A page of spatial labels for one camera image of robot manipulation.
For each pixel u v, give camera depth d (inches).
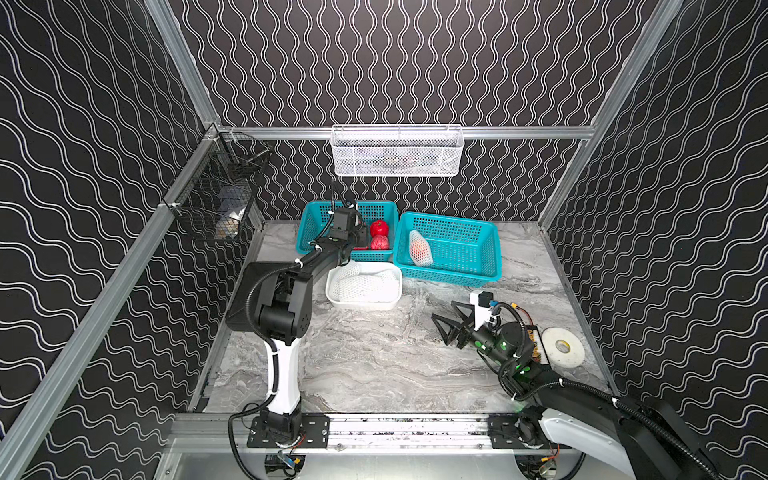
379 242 41.8
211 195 36.4
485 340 27.4
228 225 32.7
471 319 27.4
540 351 34.0
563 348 34.7
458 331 27.0
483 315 27.1
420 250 40.7
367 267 40.3
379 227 44.0
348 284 35.9
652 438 16.5
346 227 31.4
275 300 23.6
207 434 30.0
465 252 43.5
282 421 25.2
